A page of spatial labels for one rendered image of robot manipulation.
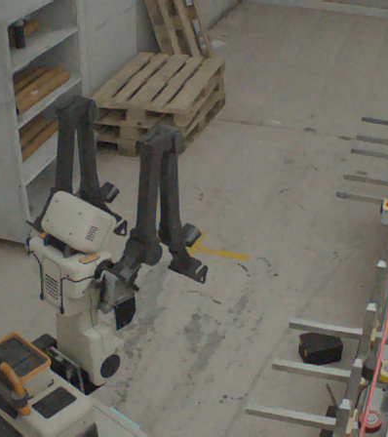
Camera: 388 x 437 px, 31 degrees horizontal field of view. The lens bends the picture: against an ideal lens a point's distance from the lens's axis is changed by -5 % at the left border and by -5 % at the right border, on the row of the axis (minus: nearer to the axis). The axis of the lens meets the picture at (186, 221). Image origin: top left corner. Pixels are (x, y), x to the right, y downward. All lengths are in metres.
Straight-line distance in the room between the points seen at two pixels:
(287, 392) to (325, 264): 1.14
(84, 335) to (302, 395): 1.39
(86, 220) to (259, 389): 1.61
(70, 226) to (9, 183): 2.12
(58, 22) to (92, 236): 2.73
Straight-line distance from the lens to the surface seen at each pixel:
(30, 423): 2.46
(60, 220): 2.43
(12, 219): 4.63
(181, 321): 4.06
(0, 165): 4.46
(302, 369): 2.55
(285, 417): 2.37
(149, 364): 3.81
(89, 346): 2.64
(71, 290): 2.42
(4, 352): 2.60
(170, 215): 2.43
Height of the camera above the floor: 2.59
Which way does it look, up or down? 32 degrees down
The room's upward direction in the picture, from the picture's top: 2 degrees counter-clockwise
